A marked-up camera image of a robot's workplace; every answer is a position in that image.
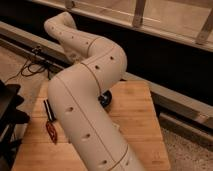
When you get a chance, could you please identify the dark ceramic bowl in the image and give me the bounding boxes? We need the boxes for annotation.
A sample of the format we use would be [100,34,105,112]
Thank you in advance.
[98,91,112,107]

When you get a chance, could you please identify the black white striped block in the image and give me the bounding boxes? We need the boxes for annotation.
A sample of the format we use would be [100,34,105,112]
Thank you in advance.
[43,100,56,122]

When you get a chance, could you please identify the black chair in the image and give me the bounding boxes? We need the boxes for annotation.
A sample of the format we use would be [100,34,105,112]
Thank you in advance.
[0,80,30,171]

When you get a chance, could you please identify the metal floor rail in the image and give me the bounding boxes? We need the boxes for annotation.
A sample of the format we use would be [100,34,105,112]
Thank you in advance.
[0,21,213,129]

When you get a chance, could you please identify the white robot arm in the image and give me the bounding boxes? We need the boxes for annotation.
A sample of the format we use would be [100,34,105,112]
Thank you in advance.
[44,12,145,171]

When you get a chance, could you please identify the black floor cable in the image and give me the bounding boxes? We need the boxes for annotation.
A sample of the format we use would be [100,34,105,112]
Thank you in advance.
[3,58,54,84]

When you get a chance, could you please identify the metal window frame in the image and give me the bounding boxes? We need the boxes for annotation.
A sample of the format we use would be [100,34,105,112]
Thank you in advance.
[30,0,213,52]

